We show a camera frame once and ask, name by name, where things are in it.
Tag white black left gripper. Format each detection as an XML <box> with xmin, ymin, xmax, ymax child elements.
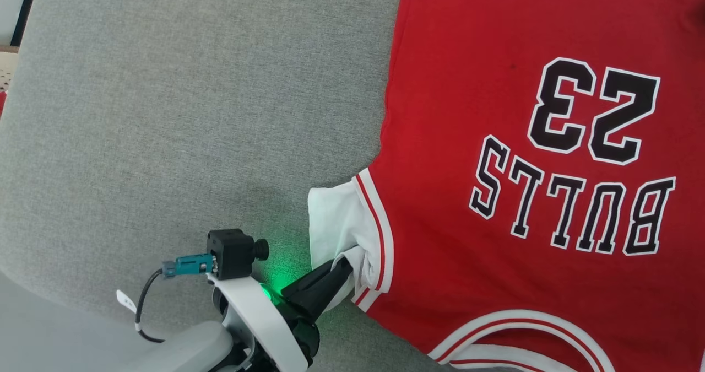
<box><xmin>208</xmin><ymin>256</ymin><xmax>354</xmax><ymax>372</ymax></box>

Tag black cable teal connector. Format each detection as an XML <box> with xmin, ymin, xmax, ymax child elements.
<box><xmin>117</xmin><ymin>253</ymin><xmax>216</xmax><ymax>344</ymax></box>

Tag black frame strip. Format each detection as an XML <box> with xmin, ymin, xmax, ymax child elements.
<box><xmin>10</xmin><ymin>0</ymin><xmax>41</xmax><ymax>47</ymax></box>

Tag beige perforated board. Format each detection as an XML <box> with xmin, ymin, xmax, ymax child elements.
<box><xmin>0</xmin><ymin>46</ymin><xmax>20</xmax><ymax>95</ymax></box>

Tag red Bulls jersey white sleeves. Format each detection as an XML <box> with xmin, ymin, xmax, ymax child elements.
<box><xmin>307</xmin><ymin>0</ymin><xmax>705</xmax><ymax>372</ymax></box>

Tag grey fabric sofa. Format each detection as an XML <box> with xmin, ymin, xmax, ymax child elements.
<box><xmin>0</xmin><ymin>0</ymin><xmax>458</xmax><ymax>372</ymax></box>

